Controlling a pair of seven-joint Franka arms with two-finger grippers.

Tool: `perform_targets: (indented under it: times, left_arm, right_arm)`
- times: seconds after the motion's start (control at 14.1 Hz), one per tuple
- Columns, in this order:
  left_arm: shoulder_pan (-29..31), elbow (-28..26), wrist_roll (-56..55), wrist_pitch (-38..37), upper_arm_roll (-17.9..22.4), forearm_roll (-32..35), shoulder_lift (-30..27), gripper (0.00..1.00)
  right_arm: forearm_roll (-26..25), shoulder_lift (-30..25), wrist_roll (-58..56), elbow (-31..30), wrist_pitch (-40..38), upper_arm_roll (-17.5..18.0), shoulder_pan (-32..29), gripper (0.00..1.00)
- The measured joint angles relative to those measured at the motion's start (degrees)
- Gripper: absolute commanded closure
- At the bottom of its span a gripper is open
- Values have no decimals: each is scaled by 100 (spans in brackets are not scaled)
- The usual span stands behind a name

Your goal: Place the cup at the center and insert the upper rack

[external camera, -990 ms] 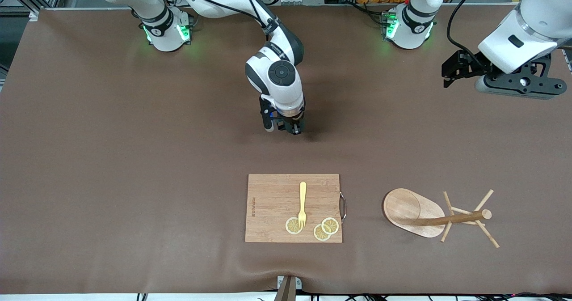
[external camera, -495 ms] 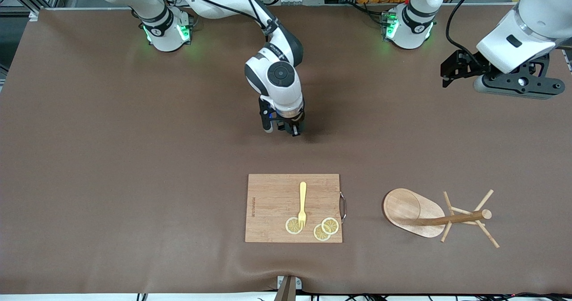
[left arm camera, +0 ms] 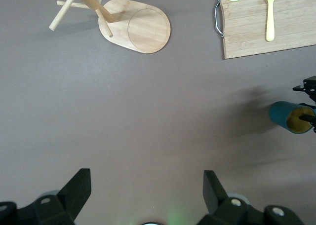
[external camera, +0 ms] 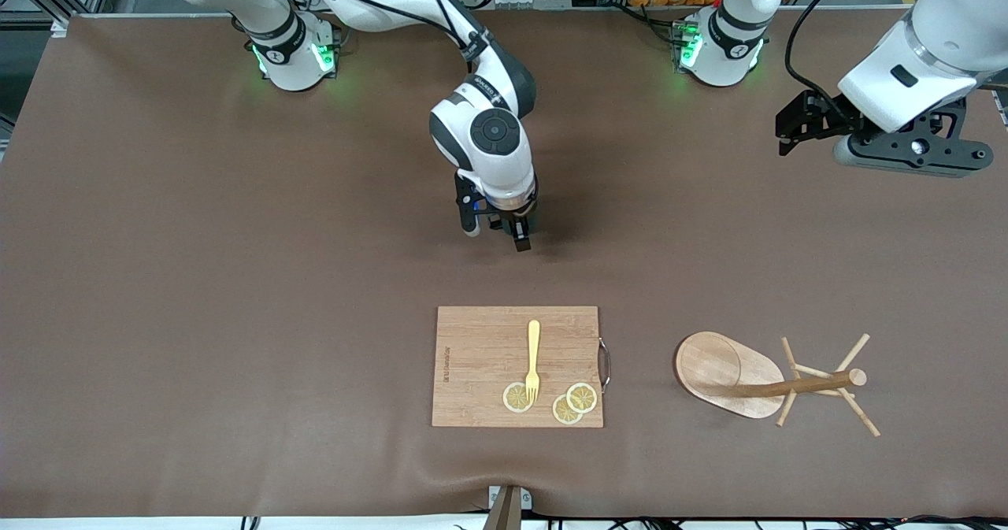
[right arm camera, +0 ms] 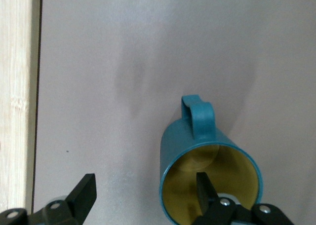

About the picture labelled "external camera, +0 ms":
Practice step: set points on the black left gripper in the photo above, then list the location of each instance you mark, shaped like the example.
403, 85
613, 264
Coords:
828, 114

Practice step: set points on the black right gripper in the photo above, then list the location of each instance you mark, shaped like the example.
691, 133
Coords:
513, 216

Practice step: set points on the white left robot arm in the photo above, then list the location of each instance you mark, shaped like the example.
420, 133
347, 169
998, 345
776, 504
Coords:
720, 53

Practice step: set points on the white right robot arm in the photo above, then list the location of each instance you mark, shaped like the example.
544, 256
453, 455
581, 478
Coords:
492, 144

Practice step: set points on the wooden mug tree rack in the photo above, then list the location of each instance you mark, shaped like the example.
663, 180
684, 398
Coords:
717, 368

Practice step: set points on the yellow plastic fork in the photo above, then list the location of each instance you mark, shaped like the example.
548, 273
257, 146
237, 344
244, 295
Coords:
534, 349

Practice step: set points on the bamboo cutting board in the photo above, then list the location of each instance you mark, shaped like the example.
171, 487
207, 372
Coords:
480, 357

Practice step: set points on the lemon slice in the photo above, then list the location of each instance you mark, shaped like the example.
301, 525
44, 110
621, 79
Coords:
564, 412
583, 397
514, 398

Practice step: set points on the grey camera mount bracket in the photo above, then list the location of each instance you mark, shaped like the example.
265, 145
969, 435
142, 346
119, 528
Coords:
508, 506

